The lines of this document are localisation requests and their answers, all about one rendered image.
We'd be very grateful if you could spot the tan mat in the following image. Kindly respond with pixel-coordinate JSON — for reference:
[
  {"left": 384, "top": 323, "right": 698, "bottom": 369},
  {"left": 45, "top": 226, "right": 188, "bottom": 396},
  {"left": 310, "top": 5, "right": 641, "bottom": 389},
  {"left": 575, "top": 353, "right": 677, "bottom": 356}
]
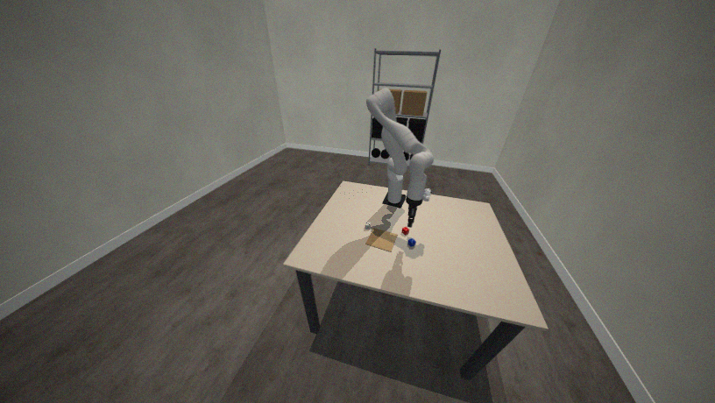
[{"left": 365, "top": 228, "right": 397, "bottom": 252}]

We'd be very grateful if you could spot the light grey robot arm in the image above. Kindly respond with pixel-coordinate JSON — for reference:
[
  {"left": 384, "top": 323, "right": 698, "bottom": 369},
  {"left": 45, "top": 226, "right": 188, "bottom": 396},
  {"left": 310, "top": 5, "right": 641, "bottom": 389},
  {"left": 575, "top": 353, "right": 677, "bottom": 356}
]
[{"left": 366, "top": 88, "right": 434, "bottom": 203}]

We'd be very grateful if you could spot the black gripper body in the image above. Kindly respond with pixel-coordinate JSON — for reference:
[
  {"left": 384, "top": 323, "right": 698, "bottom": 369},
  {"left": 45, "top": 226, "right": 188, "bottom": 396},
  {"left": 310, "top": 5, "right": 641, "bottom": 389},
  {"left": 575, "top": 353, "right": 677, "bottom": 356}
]
[{"left": 406, "top": 197, "right": 422, "bottom": 211}]

